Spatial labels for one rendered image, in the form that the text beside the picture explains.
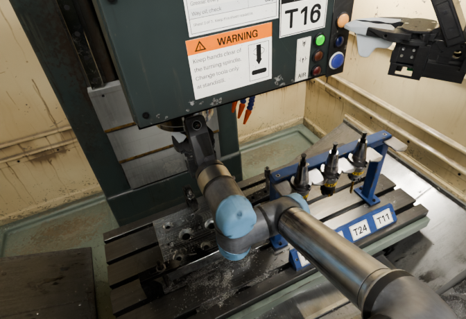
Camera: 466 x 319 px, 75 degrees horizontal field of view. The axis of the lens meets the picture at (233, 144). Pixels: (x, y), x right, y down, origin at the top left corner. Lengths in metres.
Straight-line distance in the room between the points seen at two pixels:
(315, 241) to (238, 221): 0.14
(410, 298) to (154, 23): 0.49
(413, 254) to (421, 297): 1.04
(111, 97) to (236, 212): 0.78
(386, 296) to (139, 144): 1.09
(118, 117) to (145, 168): 0.29
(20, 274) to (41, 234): 0.38
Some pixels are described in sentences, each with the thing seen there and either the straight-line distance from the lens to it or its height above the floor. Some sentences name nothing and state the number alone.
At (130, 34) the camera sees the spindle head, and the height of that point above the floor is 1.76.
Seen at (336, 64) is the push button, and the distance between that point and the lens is 0.68.
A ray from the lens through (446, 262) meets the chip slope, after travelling 1.49.
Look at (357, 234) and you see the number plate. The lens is 1.23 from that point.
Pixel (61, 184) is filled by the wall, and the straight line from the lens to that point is 1.94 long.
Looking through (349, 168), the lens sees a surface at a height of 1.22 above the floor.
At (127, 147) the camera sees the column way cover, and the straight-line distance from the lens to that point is 1.34.
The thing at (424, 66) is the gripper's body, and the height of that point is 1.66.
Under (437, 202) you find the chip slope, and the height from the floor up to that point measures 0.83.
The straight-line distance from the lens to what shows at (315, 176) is 0.98.
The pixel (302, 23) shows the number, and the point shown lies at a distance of 0.60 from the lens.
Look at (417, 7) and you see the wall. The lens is 1.46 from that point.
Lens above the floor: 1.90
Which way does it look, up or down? 38 degrees down
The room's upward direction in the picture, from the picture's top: 5 degrees counter-clockwise
